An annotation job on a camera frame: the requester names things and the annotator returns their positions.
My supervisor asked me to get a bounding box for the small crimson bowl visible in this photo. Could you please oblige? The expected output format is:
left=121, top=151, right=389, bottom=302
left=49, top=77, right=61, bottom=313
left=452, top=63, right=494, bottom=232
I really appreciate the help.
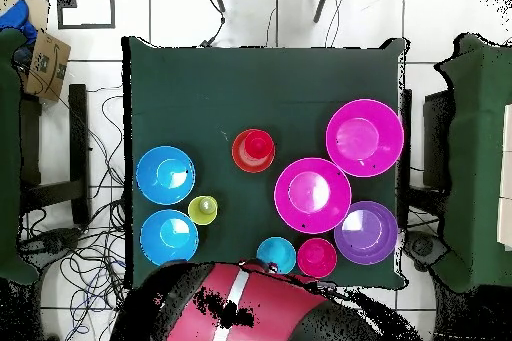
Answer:
left=296, top=237, right=338, bottom=279

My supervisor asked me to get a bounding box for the dark green table cloth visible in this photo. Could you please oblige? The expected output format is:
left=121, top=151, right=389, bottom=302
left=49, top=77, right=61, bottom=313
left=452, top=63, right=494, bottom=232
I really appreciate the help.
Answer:
left=121, top=35, right=411, bottom=290

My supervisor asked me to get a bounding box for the orange bowl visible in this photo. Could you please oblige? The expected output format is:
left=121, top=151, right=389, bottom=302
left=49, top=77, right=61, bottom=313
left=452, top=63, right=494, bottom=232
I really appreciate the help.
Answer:
left=231, top=128, right=277, bottom=174

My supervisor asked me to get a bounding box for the printed cardboard box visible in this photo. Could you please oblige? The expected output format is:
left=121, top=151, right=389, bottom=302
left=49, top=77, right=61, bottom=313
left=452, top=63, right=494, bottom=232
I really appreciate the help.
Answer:
left=22, top=30, right=72, bottom=103

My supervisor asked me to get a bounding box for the yellow cup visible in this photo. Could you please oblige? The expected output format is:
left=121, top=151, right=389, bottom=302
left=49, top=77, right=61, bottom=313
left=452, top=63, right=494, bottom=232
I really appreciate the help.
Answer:
left=187, top=195, right=219, bottom=226

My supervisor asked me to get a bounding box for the purple bowl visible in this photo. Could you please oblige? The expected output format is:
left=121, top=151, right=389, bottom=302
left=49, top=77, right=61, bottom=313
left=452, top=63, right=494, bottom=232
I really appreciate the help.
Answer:
left=333, top=200, right=400, bottom=266

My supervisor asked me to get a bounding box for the black cable with plug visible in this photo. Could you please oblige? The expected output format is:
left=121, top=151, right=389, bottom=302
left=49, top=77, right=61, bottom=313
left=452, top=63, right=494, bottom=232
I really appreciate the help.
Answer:
left=199, top=0, right=227, bottom=48

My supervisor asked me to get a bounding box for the large blue bowl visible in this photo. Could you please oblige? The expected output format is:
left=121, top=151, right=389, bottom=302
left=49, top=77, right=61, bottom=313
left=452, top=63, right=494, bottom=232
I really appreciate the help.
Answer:
left=135, top=145, right=197, bottom=206
left=139, top=209, right=200, bottom=267

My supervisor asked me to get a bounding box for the stack of small blue bowls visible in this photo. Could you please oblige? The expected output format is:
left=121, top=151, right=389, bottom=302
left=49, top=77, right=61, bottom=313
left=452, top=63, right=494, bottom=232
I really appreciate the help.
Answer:
left=256, top=236, right=298, bottom=275

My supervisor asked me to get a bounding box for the large pink bowl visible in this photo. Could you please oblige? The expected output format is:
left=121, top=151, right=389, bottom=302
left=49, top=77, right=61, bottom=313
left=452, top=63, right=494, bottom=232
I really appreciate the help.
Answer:
left=273, top=157, right=353, bottom=235
left=325, top=98, right=405, bottom=179

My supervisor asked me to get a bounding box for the plain cardboard box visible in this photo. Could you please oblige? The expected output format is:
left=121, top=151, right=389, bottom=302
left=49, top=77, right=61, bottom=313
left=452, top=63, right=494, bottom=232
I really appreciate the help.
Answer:
left=0, top=0, right=51, bottom=32

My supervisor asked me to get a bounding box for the red cup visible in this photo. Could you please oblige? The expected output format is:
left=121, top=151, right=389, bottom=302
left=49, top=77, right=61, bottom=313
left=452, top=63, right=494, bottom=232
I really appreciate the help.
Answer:
left=243, top=128, right=277, bottom=161

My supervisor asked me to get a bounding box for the green covered side table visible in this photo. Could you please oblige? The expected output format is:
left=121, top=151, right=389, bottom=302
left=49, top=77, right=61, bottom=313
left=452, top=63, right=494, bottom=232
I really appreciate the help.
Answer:
left=0, top=27, right=41, bottom=286
left=433, top=33, right=512, bottom=293

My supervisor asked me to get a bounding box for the black pedestal foot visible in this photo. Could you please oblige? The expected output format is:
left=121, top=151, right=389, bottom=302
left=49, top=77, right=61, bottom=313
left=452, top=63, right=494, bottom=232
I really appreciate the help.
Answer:
left=403, top=230, right=449, bottom=270
left=21, top=227, right=83, bottom=264

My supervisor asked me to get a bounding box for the tangle of floor cables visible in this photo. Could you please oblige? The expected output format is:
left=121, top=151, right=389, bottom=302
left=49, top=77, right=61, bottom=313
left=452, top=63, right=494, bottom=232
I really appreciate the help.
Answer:
left=17, top=84, right=137, bottom=341

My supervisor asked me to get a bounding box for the blue cloth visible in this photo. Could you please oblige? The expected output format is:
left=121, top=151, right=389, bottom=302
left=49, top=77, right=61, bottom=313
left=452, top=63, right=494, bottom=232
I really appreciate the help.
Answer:
left=0, top=0, right=39, bottom=46

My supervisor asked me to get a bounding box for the black bench frame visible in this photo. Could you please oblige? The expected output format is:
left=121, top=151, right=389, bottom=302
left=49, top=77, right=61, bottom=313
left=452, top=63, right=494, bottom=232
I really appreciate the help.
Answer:
left=19, top=83, right=91, bottom=226
left=399, top=88, right=455, bottom=230

